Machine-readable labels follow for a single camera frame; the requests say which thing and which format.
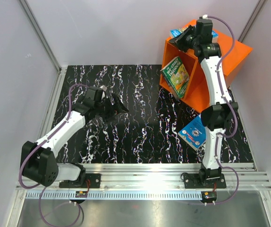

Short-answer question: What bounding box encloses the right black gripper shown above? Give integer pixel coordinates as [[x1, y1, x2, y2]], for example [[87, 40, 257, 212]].
[[169, 26, 198, 54]]

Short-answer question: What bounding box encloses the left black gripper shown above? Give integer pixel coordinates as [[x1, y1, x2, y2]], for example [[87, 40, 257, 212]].
[[94, 93, 128, 123]]

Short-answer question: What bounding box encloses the blue 26-Storey Treehouse book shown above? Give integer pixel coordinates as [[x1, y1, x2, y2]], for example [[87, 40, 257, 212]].
[[169, 26, 219, 43]]

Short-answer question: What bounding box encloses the dark green 104-Storey Treehouse book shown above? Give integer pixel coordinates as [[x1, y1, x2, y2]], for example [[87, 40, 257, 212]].
[[161, 56, 190, 99]]

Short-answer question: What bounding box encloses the blue red-edged book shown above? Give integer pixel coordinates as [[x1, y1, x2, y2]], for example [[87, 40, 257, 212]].
[[178, 115, 206, 150]]

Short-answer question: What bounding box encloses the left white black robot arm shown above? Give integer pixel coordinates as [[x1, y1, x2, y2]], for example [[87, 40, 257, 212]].
[[18, 86, 129, 189]]

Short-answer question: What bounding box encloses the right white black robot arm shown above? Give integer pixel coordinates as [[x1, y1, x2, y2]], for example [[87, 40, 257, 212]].
[[169, 15, 238, 189]]

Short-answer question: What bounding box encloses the black marble pattern mat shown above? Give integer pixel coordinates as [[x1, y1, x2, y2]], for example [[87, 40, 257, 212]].
[[42, 64, 254, 164]]

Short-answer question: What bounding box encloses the orange two-compartment shelf box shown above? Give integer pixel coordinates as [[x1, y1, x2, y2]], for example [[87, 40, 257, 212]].
[[162, 37, 253, 112]]

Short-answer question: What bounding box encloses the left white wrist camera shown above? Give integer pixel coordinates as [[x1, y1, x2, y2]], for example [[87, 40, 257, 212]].
[[100, 85, 107, 92]]

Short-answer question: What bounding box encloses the left aluminium corner post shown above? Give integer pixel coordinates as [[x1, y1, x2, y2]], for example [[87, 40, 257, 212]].
[[18, 0, 62, 73]]

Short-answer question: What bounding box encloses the aluminium corner post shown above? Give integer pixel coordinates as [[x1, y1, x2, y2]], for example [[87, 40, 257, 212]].
[[18, 0, 62, 73], [238, 0, 267, 42]]

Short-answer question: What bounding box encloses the aluminium front rail frame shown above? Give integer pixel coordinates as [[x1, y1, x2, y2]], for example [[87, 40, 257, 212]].
[[7, 163, 271, 227]]

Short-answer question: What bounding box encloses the right aluminium corner post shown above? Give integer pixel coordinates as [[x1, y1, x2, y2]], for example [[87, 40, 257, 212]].
[[238, 0, 267, 42]]

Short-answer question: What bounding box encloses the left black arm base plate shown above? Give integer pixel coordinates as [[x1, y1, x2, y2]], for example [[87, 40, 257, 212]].
[[59, 173, 102, 189]]

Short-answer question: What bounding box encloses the white slotted cable duct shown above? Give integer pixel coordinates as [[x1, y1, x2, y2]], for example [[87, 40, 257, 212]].
[[26, 190, 202, 201]]

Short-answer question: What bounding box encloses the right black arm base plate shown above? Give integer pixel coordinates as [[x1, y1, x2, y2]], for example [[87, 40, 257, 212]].
[[180, 173, 227, 189]]

